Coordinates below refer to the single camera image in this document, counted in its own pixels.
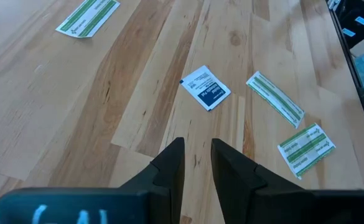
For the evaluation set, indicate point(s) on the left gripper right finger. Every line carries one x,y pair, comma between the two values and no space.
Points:
247,193

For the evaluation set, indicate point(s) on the light blue sticker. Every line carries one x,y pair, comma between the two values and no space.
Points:
348,32
362,20

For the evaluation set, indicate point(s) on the green-striped bandage wrapper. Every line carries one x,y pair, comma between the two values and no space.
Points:
88,17
275,98
306,151

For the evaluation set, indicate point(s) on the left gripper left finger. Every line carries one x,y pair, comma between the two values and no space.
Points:
156,193

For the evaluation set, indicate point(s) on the white blue alcohol pad packet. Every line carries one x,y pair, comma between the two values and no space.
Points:
205,88

